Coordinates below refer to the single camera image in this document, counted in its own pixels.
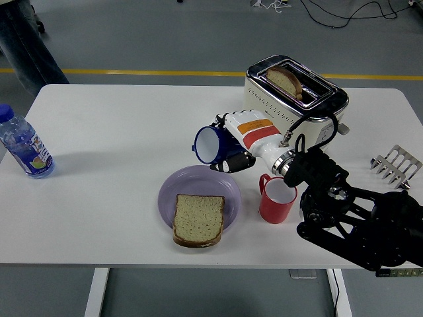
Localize rounded bread slice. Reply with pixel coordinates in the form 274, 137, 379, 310
266, 65, 303, 100

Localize silver metal toast rack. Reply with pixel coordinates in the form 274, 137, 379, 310
369, 144, 422, 190

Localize blue enamel cup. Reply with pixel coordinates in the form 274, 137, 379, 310
190, 125, 229, 165

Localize black floor cable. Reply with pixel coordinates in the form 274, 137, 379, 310
299, 0, 423, 30

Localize black table control panel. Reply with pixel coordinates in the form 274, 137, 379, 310
375, 269, 423, 277

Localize person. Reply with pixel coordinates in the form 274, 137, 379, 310
0, 0, 71, 98

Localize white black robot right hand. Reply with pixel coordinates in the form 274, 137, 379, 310
208, 110, 294, 174

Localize grey box under table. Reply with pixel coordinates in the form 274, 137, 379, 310
289, 269, 317, 280

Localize blue-capped plastic drink bottle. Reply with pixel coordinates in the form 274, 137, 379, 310
0, 104, 56, 180

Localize square bread slice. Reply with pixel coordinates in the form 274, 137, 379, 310
172, 194, 226, 248

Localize red enamel cup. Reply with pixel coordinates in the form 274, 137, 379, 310
258, 173, 298, 225

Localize black cable by table leg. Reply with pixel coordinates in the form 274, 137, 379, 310
330, 269, 341, 317

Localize cream chrome toaster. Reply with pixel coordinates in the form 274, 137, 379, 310
243, 54, 350, 159

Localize white floor cables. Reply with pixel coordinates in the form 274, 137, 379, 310
249, 0, 292, 15

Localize white table leg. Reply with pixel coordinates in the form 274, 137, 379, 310
326, 267, 353, 317
83, 267, 110, 317

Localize purple round plate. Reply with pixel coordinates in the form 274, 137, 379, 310
157, 164, 243, 232

